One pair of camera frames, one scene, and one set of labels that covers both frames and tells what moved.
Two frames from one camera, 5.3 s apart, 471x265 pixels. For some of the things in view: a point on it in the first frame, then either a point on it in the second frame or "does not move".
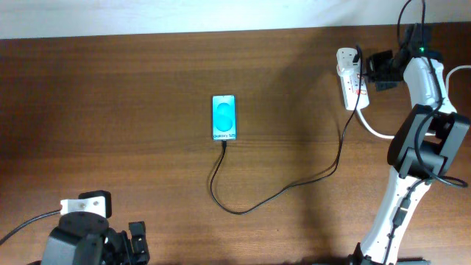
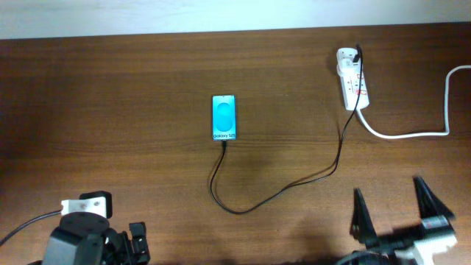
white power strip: [353, 86] does not move
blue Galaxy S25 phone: [224, 117] does not move
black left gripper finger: [140, 246] does not move
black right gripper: [372, 73] → [436, 225]
